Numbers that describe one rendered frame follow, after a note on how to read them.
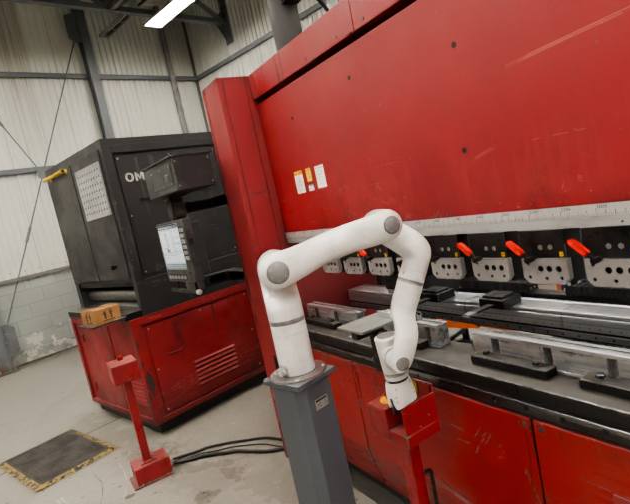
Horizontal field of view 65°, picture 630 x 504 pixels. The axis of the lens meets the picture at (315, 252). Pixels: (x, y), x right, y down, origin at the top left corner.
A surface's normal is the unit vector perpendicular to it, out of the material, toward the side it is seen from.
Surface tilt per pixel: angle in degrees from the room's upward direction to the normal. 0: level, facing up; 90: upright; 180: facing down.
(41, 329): 90
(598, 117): 90
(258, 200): 90
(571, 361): 90
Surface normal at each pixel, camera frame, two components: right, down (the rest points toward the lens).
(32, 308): 0.70, -0.07
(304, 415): 0.01, 0.11
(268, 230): 0.51, -0.01
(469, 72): -0.84, 0.23
